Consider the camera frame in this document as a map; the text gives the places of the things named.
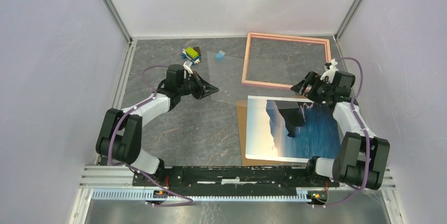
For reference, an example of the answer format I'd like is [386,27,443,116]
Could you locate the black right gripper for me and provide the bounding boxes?
[290,71,334,105]

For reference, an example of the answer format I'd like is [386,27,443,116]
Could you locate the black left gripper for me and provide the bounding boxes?
[178,71,219,100]

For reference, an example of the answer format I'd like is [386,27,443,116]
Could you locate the clear plastic sheet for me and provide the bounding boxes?
[207,52,302,105]

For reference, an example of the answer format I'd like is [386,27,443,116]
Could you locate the brown cardboard backing board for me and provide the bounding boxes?
[236,96,310,166]

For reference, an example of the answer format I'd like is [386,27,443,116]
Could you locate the mountain landscape photo print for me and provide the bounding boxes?
[245,96,341,162]

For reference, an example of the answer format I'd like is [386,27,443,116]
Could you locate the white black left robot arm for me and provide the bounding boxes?
[95,64,219,186]

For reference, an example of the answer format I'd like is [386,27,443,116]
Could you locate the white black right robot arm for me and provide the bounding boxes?
[303,71,390,190]

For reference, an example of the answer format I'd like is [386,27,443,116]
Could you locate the blue grey toy block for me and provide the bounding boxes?
[215,51,225,62]

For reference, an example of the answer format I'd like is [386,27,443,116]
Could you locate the blue green toy car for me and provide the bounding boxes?
[181,47,201,65]

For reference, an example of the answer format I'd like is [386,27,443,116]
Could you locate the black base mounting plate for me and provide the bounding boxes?
[154,165,340,197]

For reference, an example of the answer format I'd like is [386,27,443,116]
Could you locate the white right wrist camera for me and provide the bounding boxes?
[320,59,338,83]

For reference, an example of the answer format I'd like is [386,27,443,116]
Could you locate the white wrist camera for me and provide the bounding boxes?
[320,59,338,83]
[183,61,193,74]

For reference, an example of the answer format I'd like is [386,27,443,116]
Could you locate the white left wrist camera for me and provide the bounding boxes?
[183,61,193,74]

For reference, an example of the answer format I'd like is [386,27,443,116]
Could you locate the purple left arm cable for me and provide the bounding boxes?
[106,65,195,208]

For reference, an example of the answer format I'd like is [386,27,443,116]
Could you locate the pink wooden picture frame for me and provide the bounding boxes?
[241,32,332,90]

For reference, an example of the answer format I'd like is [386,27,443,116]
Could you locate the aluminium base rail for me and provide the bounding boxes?
[80,166,396,205]

